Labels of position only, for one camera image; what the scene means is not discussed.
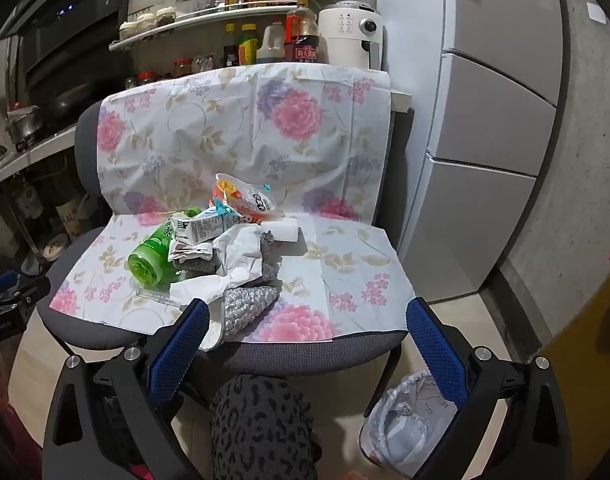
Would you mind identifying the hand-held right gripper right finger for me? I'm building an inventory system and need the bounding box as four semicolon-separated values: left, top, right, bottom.
405;296;568;480

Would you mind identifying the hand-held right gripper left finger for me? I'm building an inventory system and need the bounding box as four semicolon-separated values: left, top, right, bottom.
42;298;211;480

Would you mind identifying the white lined trash bin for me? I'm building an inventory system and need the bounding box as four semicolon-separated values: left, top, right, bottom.
360;370;460;478

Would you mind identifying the grey knit glove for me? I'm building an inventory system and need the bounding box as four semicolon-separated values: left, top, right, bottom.
177;230;281;291

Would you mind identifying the silver glittery cloth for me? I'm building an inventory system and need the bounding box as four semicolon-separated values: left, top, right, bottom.
220;285;282;333

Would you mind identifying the person's leopard print leg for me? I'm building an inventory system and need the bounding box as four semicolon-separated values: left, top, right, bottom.
210;372;320;480

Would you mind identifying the green plastic bottle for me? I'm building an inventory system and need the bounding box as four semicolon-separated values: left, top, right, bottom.
128;207;203;291

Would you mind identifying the crushed white carton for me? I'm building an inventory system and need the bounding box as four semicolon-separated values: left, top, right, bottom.
167;240;216;263

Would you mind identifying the crumpled white paper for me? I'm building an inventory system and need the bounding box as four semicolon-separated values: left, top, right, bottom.
170;225;281;351

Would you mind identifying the grey office chair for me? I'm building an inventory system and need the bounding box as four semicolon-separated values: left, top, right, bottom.
35;95;411;413

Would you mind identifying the white milk carton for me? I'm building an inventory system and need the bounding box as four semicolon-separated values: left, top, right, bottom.
169;207;246;248

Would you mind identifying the yellow door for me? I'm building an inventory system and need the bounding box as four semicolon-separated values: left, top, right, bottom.
537;265;610;431

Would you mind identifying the steel cooking pot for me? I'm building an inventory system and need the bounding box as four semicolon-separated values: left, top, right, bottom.
5;102;43;143

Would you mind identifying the white foam block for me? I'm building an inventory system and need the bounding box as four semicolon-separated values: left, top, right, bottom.
257;216;302;243

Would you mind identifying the orange white snack container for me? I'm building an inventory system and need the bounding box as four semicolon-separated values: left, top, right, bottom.
208;172;286;226

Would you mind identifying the black wok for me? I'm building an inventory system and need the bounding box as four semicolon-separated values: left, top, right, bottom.
45;82;93;116

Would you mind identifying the floral printed cloth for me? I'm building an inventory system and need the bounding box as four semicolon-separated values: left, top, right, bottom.
49;62;417;345

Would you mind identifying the grey refrigerator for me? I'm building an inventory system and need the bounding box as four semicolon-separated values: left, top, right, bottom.
395;0;573;303

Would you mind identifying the black range hood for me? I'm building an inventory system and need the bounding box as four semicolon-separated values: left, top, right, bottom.
0;0;136;106

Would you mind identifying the small dark bottle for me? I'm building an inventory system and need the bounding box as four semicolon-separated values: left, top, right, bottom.
222;23;240;68

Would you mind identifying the green yellow bottle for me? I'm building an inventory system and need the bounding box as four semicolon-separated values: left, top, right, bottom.
237;23;260;66

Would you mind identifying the white plastic jug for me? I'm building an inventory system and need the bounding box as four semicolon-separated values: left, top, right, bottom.
256;22;286;65

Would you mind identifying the white kitchen appliance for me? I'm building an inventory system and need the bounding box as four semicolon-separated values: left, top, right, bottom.
317;1;384;71

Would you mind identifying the large dark sauce bottle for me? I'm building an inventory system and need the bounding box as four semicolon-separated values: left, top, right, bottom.
284;0;320;65

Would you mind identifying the white wall shelf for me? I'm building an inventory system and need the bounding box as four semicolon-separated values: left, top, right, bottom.
109;0;311;51

